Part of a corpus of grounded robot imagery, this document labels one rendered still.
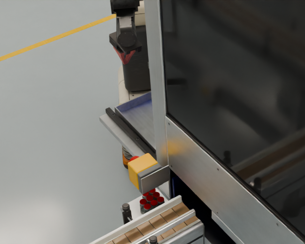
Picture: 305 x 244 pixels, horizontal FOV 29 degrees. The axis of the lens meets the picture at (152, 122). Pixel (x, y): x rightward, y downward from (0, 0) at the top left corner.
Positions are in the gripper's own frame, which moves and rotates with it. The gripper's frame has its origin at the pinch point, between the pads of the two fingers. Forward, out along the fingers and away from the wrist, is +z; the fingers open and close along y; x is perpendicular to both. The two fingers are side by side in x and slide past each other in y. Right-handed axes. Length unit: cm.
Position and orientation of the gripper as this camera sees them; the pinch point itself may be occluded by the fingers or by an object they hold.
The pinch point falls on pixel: (125, 61)
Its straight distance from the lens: 191.1
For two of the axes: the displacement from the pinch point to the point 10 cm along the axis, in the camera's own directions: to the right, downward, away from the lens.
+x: 8.3, -3.8, 3.9
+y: 5.5, 6.2, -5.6
